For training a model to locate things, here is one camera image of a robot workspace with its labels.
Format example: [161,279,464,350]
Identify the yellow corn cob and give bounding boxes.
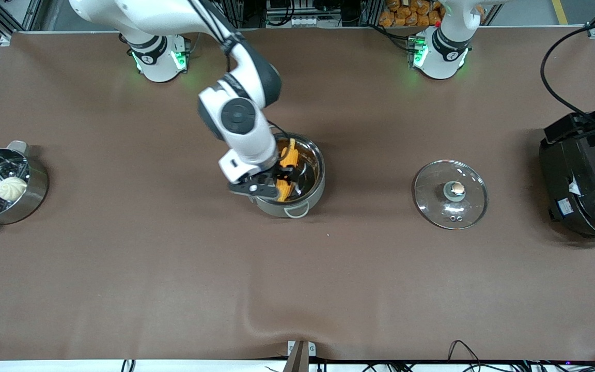
[276,137,298,202]

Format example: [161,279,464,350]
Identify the glass pot lid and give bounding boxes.
[414,160,488,230]

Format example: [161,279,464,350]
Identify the stainless steel cooking pot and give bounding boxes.
[248,132,327,219]

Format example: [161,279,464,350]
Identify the steel steamer pot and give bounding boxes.
[0,141,49,233]

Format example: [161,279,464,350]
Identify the black rice cooker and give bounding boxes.
[539,115,595,243]

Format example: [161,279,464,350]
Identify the brown table mat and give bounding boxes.
[0,28,595,361]

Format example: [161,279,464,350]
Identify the pile of orange snack packs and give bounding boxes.
[379,0,444,27]

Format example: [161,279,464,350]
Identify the white steamed bun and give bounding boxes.
[0,177,28,202]

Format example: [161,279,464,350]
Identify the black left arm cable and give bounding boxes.
[541,18,595,120]

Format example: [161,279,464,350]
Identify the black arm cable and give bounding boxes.
[541,18,595,120]
[188,0,239,55]

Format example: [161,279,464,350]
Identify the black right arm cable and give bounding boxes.
[188,0,239,55]

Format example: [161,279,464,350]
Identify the metal table edge bracket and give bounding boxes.
[287,340,317,372]

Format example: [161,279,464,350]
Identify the black looped floor cable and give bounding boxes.
[447,340,489,371]

